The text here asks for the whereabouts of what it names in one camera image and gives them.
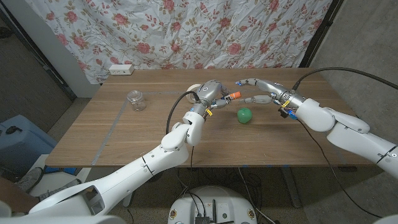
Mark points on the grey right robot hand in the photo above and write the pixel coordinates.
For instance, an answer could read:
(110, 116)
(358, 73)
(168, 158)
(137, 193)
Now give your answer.
(280, 91)

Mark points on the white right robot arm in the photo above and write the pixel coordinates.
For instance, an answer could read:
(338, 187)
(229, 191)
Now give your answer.
(351, 137)

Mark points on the blue plastic container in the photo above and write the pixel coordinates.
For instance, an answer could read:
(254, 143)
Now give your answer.
(28, 140)

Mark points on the floral backdrop cloth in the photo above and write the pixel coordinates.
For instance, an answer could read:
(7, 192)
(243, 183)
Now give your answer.
(186, 31)

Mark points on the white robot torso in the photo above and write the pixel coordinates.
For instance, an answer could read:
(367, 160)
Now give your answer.
(233, 202)

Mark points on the grey sneaker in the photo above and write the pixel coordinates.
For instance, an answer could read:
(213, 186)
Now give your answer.
(59, 189)
(29, 180)

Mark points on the orange glue stick body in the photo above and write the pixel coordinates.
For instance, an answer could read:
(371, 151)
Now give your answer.
(229, 97)

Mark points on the grey port module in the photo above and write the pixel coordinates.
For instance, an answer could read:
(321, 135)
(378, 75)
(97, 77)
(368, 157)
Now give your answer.
(202, 220)

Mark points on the black backdrop stand pole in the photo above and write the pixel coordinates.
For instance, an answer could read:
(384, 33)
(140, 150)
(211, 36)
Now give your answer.
(320, 34)

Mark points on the white table leg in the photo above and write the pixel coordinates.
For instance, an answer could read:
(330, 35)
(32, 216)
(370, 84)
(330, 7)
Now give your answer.
(128, 200)

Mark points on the white power strip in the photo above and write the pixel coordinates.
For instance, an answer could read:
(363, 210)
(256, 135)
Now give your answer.
(121, 69)

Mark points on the black round floor object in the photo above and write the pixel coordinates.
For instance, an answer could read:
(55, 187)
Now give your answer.
(155, 175)

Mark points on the green ball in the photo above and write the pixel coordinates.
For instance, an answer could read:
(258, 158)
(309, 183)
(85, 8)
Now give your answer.
(244, 115)

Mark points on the black antenna stub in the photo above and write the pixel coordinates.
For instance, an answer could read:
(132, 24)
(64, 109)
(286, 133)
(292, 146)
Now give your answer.
(214, 211)

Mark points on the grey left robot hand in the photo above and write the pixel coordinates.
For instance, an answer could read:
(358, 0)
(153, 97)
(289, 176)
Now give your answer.
(211, 90)

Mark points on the grey table leg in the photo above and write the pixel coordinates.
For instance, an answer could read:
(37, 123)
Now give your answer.
(292, 189)

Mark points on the person bare leg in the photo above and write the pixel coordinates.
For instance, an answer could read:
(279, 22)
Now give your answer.
(12, 196)

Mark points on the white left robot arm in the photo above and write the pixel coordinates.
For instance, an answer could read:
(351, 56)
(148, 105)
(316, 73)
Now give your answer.
(124, 180)

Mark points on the clear glass jar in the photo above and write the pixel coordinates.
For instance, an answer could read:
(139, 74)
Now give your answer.
(136, 104)

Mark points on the cream masking tape roll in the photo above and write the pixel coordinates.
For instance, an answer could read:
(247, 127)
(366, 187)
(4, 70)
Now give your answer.
(194, 86)

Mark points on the blue plastic piece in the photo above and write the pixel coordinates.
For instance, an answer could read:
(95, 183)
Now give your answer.
(68, 170)

